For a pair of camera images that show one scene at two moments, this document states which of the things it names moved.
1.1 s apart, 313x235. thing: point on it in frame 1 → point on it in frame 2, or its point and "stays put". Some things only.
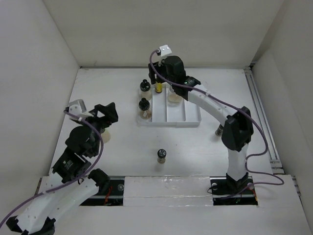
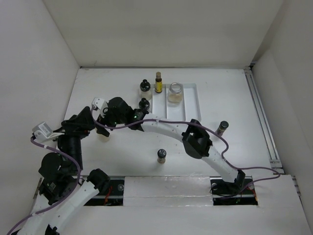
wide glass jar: x=173 y=98 stays put
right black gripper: x=159 y=65 → x=104 y=120
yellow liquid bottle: x=159 y=88 stays put
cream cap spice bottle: x=106 y=136 stays put
